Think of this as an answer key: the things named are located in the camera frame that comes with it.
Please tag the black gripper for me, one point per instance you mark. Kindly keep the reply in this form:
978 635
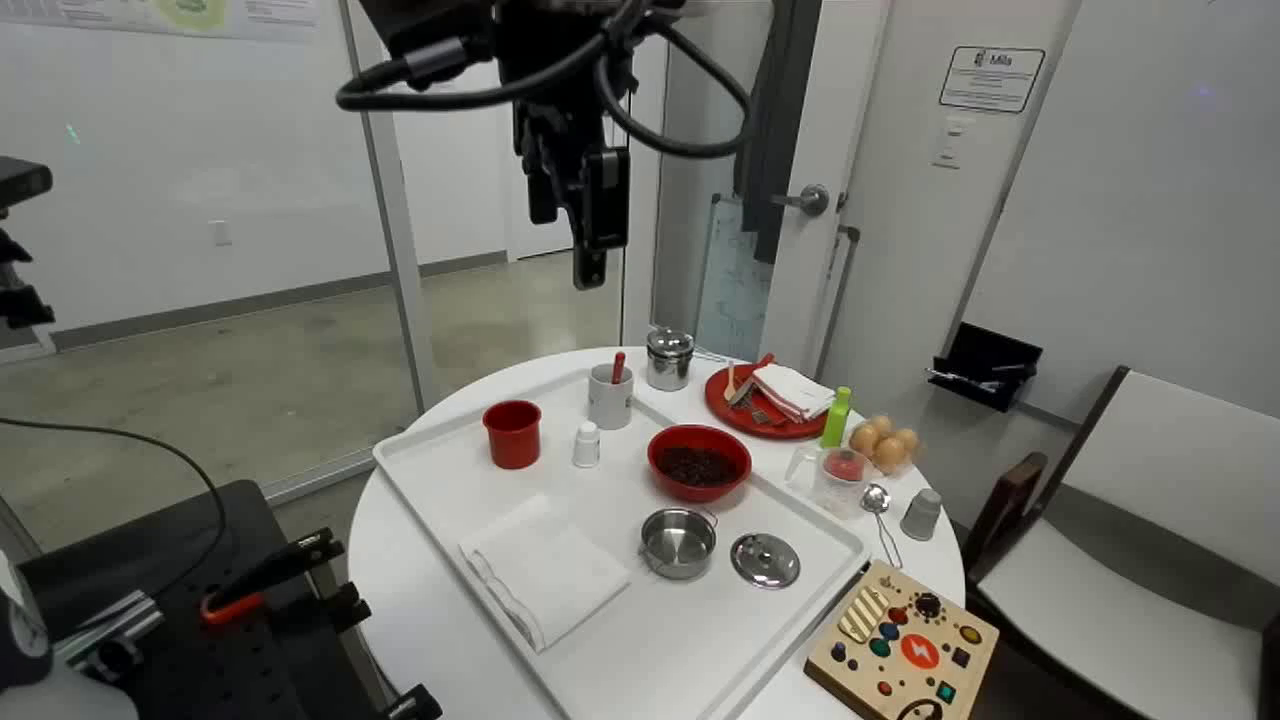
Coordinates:
600 201

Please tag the brown egg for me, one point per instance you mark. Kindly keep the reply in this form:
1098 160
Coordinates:
909 436
867 436
889 454

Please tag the white paper wall sign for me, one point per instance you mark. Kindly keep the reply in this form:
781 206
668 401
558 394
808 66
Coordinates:
994 79

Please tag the small white shaker bottle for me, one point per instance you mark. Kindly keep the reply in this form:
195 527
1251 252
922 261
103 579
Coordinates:
584 445

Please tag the red metal cup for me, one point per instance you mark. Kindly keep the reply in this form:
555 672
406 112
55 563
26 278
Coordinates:
515 432

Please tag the folded white cloth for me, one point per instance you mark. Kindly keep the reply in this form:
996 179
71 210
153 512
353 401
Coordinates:
544 568

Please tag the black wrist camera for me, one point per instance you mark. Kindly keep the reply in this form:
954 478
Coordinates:
537 166

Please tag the silver metal bracket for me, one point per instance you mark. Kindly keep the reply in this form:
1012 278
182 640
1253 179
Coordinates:
107 631

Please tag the white seat wooden chair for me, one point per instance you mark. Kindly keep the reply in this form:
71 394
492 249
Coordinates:
1145 532

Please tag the red plate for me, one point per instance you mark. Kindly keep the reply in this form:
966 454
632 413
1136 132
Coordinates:
725 407

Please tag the white napkin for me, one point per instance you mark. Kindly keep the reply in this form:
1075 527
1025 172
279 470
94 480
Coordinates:
789 389

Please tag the white mug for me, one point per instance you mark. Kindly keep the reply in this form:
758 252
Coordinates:
608 401

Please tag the black perforated mounting table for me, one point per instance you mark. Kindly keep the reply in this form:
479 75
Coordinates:
172 563

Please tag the large white tray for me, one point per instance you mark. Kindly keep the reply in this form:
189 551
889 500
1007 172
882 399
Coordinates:
624 625

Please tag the clear container with red food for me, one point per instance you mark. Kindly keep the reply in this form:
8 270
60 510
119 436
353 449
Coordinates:
843 470

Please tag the silver spoon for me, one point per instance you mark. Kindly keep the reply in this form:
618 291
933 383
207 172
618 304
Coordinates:
876 500

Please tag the red bowl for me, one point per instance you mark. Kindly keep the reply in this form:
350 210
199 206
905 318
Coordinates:
696 465

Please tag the green bottle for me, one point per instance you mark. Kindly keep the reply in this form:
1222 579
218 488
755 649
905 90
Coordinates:
836 422

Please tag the small leaning whiteboard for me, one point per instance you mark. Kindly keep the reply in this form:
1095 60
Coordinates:
729 280

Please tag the white glass wall post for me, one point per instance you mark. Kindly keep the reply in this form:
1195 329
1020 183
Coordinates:
392 241

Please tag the silver lidded canister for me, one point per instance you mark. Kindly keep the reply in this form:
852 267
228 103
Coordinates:
668 360

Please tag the small grey cup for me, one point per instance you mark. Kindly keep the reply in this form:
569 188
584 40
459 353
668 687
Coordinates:
922 512

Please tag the white door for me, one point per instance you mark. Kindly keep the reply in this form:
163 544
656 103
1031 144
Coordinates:
905 201

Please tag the small silver pot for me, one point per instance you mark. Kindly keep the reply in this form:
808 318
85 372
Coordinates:
676 542

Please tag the black camera stand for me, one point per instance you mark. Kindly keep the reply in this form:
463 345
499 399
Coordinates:
21 267

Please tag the wooden button board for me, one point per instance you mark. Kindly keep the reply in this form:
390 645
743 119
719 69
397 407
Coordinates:
905 649

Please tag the red spoon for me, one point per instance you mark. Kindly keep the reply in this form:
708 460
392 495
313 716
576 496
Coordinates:
618 366

